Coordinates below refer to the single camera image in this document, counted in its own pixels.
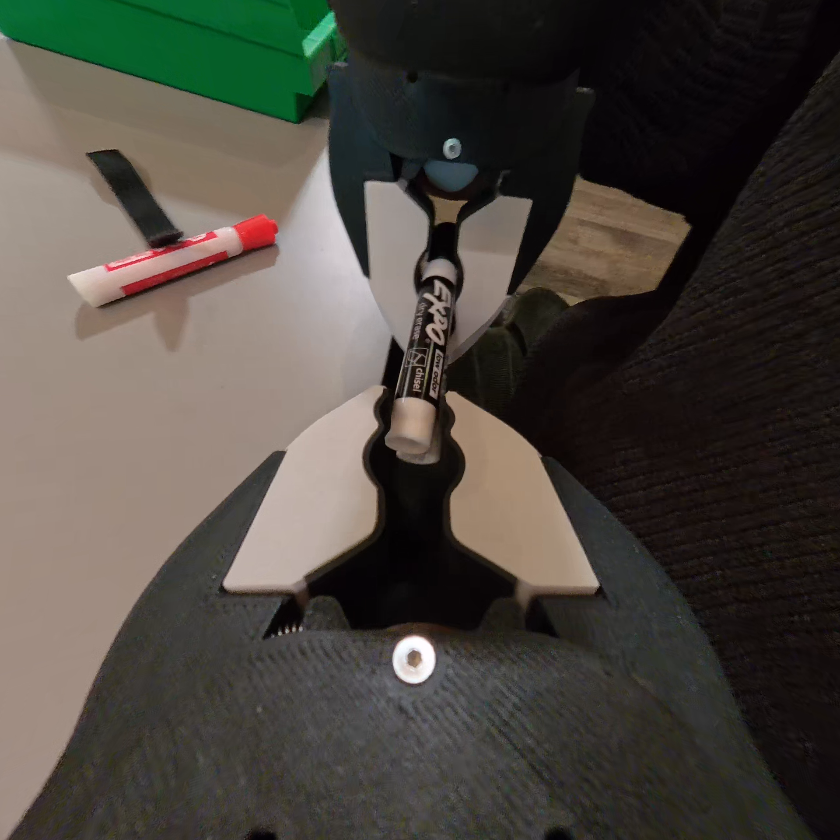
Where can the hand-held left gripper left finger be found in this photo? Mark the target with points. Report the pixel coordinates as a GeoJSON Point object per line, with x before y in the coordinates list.
{"type": "Point", "coordinates": [308, 518]}

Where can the red dry erase marker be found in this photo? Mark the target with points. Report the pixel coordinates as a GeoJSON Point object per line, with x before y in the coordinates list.
{"type": "Point", "coordinates": [164, 262]}

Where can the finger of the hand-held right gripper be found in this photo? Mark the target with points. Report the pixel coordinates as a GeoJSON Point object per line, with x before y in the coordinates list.
{"type": "Point", "coordinates": [390, 249]}
{"type": "Point", "coordinates": [495, 262]}

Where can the grey desk with wooden edge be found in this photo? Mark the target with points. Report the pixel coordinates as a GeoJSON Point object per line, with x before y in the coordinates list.
{"type": "Point", "coordinates": [197, 394]}

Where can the person's right forearm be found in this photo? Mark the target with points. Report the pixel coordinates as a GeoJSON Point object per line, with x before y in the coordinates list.
{"type": "Point", "coordinates": [709, 85]}

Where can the green plastic bin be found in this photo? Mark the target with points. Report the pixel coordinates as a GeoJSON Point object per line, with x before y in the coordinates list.
{"type": "Point", "coordinates": [164, 59]}

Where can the person's black clothing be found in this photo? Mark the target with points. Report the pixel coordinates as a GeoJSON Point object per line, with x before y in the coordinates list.
{"type": "Point", "coordinates": [722, 492]}

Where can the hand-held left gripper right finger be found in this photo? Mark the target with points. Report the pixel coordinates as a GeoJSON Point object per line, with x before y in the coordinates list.
{"type": "Point", "coordinates": [518, 525]}

